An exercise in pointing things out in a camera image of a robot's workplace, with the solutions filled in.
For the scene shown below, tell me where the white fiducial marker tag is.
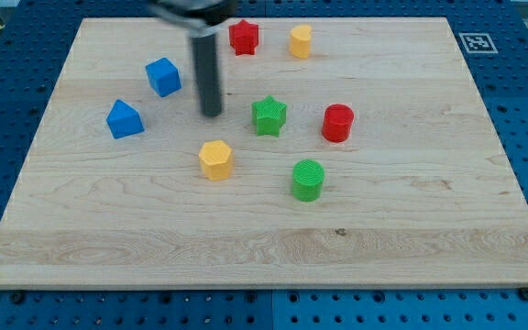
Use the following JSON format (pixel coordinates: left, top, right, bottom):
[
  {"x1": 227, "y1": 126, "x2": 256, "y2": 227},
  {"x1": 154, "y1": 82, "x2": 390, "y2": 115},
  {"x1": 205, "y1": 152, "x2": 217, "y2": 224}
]
[{"x1": 458, "y1": 32, "x2": 498, "y2": 54}]

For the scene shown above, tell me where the green star block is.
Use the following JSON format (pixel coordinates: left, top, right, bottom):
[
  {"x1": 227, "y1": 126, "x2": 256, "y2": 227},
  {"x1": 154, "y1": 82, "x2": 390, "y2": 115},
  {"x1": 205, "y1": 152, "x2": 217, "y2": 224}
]
[{"x1": 251, "y1": 95, "x2": 287, "y2": 138}]

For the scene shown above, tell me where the light wooden board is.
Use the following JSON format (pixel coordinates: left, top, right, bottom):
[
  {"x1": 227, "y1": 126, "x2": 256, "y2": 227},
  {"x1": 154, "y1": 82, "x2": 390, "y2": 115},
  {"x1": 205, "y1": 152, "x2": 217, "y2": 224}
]
[{"x1": 0, "y1": 17, "x2": 528, "y2": 291}]

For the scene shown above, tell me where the blue cube block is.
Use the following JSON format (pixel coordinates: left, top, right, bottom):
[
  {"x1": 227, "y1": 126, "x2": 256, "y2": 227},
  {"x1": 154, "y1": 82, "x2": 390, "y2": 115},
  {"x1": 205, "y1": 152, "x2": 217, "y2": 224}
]
[{"x1": 145, "y1": 57, "x2": 182, "y2": 97}]

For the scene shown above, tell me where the red star block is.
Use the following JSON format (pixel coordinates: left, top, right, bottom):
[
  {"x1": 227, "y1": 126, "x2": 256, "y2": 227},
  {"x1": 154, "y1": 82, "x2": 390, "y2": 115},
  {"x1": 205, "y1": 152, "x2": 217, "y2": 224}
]
[{"x1": 228, "y1": 19, "x2": 259, "y2": 56}]

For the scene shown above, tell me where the yellow hexagon block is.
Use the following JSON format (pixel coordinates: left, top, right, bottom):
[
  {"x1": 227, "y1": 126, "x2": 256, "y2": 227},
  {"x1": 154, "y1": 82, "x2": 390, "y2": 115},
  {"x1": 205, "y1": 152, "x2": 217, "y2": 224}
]
[{"x1": 198, "y1": 139, "x2": 234, "y2": 181}]

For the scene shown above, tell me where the green cylinder block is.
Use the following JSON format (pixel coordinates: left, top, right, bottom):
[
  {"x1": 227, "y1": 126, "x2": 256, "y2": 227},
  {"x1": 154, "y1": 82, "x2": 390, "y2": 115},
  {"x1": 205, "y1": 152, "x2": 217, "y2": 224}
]
[{"x1": 291, "y1": 159, "x2": 325, "y2": 202}]

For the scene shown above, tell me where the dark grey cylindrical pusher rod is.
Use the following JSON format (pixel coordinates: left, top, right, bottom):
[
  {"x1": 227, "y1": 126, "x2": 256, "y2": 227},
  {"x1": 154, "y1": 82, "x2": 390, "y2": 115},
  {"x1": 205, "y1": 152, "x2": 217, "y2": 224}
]
[{"x1": 190, "y1": 34, "x2": 223, "y2": 117}]

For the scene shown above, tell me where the blue triangular prism block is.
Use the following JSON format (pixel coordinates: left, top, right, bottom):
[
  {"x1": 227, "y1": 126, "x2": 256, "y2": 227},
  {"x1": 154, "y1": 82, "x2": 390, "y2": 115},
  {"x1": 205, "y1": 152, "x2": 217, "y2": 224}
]
[{"x1": 105, "y1": 99, "x2": 145, "y2": 139}]

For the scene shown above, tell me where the red cylinder block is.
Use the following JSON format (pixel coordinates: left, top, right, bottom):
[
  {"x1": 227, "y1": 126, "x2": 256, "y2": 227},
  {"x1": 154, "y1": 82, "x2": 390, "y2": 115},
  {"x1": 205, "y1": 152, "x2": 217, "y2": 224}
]
[{"x1": 322, "y1": 104, "x2": 355, "y2": 143}]

